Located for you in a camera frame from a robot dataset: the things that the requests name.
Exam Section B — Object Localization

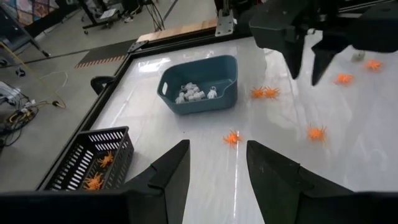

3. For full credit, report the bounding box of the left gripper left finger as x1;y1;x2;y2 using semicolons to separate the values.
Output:
0;139;191;224

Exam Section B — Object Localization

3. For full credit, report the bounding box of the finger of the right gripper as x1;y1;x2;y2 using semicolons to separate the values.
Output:
281;26;307;80
312;39;352;86

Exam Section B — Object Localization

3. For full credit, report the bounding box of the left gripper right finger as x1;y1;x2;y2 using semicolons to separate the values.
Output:
246;139;398;224

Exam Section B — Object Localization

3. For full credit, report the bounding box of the teal plastic bin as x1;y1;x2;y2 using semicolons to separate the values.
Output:
157;55;239;115

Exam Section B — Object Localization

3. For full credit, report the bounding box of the black plastic basket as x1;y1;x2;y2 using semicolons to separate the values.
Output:
45;126;134;191

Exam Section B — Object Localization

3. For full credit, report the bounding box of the wooden board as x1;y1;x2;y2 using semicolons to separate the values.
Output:
136;18;218;43

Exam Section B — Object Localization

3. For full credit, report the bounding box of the black striped floor mat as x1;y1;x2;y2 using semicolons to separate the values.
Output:
74;39;138;69

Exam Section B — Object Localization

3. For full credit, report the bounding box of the black rolling desk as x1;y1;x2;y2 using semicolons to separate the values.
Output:
77;0;126;35

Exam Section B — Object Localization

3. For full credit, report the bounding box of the silver metal bracket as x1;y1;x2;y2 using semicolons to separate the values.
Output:
215;9;234;37

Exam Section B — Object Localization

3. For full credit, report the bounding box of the black curved handle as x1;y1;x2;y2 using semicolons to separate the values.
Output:
90;75;116;96

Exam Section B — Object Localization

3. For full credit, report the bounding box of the floor cable bundle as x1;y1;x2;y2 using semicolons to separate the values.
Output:
0;70;68;147

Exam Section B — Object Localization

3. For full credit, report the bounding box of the yellow rope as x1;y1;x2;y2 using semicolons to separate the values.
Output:
0;42;68;110

